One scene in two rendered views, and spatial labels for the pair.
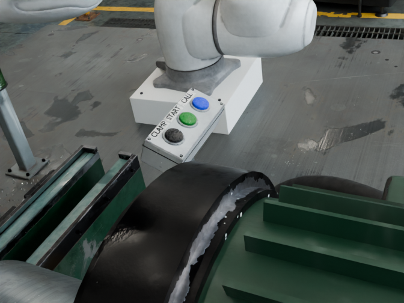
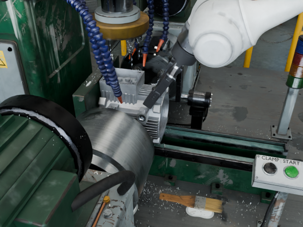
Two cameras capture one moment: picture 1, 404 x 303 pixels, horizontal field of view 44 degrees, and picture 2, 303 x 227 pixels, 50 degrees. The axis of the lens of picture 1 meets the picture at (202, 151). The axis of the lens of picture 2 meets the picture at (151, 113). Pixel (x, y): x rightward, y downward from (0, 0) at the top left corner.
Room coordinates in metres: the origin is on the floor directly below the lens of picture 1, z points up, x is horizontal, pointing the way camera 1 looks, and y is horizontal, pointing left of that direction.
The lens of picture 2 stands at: (0.23, -0.44, 1.63)
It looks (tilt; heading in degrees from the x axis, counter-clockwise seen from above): 34 degrees down; 74
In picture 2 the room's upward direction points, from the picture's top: straight up
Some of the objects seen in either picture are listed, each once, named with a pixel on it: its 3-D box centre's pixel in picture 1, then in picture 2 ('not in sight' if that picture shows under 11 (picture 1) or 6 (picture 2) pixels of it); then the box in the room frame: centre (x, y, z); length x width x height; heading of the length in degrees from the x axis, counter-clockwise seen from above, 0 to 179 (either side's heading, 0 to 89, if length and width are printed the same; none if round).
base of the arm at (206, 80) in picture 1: (189, 65); not in sight; (1.23, -0.01, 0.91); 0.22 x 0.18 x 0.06; 51
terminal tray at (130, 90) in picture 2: not in sight; (122, 85); (0.40, 0.48, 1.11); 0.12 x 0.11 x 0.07; 150
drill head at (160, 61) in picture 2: not in sight; (157, 63); (0.60, 0.74, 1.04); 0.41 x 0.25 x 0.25; 59
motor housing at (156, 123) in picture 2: not in sight; (135, 111); (0.43, 0.46, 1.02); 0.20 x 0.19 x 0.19; 150
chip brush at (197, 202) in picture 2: not in sight; (190, 201); (0.55, 0.20, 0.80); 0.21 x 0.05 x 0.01; 151
